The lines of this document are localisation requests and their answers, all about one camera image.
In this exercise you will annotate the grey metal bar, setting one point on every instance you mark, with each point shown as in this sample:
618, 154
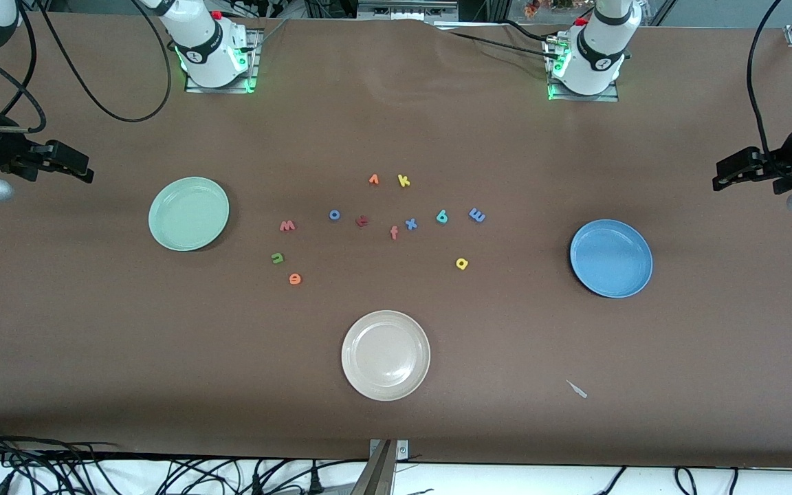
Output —
377, 474

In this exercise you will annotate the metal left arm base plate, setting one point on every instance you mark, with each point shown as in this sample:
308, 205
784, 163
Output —
609, 96

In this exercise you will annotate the brown table cover sheet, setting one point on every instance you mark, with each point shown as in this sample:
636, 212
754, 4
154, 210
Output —
162, 344

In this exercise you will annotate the orange dried flowers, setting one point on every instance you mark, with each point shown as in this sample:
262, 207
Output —
533, 8

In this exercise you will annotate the blue plate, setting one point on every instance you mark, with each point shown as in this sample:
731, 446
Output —
612, 260

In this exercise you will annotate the green plate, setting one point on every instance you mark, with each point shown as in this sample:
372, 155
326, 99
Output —
190, 214

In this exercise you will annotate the beige plate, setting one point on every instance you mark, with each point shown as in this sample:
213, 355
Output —
386, 356

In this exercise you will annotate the salmon foam letter w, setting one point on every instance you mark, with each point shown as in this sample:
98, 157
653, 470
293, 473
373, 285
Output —
287, 226

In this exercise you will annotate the aluminium frame piece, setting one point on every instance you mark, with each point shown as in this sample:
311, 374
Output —
406, 10

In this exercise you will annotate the black power plug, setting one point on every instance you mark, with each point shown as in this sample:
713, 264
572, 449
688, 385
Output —
313, 481
256, 483

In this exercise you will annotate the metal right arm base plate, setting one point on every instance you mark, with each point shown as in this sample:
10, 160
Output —
256, 48

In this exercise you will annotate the small white paper scrap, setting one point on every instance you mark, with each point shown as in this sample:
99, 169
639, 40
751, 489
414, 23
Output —
578, 390

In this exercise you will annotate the blue foam letter m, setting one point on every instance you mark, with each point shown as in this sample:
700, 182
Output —
477, 215

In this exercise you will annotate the metal clamp bracket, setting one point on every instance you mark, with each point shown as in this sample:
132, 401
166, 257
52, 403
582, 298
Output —
403, 450

